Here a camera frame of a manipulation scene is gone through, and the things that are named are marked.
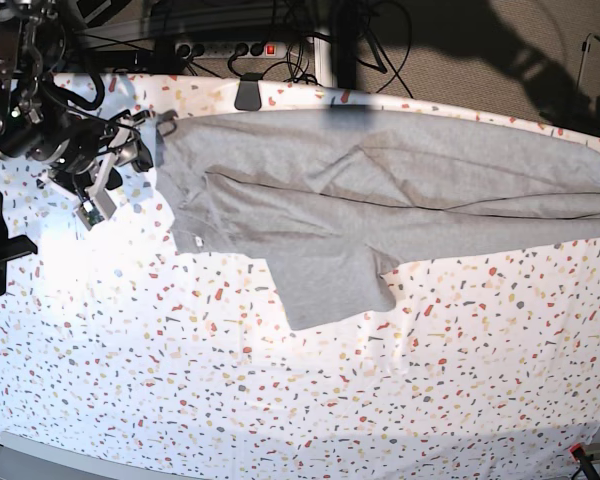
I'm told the terrazzo pattern table cloth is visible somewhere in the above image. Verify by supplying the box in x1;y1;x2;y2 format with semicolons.
0;72;600;480

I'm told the red black spring clamp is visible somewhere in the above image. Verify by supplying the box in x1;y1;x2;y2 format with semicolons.
569;443;600;480

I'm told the black cable bundle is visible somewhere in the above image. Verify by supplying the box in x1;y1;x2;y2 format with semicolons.
227;0;416;99

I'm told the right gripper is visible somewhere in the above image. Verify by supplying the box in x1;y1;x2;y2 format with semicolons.
35;110;178;215

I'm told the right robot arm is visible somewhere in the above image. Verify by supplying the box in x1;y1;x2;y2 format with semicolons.
0;1;154;228

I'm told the black table clamp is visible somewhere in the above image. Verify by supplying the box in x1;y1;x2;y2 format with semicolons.
234;73;263;112

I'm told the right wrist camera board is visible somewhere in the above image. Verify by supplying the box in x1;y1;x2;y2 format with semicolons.
75;200;115;231

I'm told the grey T-shirt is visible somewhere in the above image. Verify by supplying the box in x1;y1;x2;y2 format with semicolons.
157;108;600;330

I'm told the grey metal stand frame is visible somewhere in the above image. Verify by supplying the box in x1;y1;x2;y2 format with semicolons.
573;32;600;103

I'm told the white power strip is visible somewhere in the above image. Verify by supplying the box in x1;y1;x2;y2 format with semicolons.
174;40;288;60

